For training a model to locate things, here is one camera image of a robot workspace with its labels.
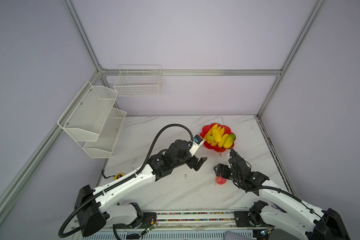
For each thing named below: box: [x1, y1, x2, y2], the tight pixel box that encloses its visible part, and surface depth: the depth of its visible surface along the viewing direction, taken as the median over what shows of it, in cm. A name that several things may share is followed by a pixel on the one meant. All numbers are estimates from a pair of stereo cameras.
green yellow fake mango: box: [223, 134, 236, 149], surface depth 100 cm
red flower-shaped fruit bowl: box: [199, 123, 236, 153], surface depth 101 cm
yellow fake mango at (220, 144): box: [218, 133, 229, 148], surface depth 101 cm
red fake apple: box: [215, 176, 228, 185], surface depth 84 cm
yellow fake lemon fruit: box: [211, 128, 222, 143], surface depth 100 cm
